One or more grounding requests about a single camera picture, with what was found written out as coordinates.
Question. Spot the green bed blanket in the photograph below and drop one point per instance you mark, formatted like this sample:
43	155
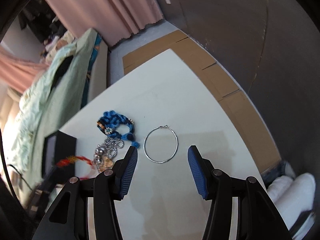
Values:
66	93

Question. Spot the thin silver bangle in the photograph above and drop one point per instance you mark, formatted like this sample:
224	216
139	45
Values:
161	145

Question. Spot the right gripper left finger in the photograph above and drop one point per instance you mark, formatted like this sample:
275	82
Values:
67	217

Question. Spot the white cloth bundle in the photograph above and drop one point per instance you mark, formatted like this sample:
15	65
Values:
292	196

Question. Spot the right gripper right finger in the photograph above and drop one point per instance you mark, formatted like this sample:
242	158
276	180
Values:
258	217

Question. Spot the black jewelry box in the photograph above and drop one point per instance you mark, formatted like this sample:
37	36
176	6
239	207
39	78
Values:
56	146

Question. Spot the pale green duvet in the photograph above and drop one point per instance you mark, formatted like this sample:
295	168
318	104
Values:
31	107

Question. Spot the flat brown cardboard sheet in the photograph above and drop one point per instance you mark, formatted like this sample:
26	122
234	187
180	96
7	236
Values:
231	98

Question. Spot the pink curtain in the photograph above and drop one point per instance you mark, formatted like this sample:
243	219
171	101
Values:
113	19

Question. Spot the white table board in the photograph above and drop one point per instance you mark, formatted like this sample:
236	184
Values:
172	110

